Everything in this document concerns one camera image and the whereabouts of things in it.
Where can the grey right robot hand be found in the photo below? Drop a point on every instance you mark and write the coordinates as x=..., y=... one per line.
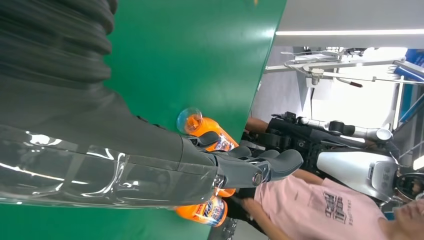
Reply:
x=99, y=149

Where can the orange detergent bottle clear cap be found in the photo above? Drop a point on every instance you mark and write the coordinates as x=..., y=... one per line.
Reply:
x=227, y=192
x=212, y=213

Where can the orange detergent bottle bluish cap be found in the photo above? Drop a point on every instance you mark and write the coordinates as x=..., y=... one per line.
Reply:
x=205, y=127

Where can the person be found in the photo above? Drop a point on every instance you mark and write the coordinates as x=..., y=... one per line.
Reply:
x=256, y=125
x=314, y=212

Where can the humanoid robot with black legs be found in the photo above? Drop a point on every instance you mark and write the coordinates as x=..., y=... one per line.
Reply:
x=348, y=169

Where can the white robot gantry stand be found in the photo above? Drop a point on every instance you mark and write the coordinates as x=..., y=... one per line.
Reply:
x=331, y=63

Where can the blue panel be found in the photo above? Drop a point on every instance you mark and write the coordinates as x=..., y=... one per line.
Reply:
x=414, y=56

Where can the white wall light strip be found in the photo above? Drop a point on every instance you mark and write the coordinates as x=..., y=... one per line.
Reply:
x=348, y=32

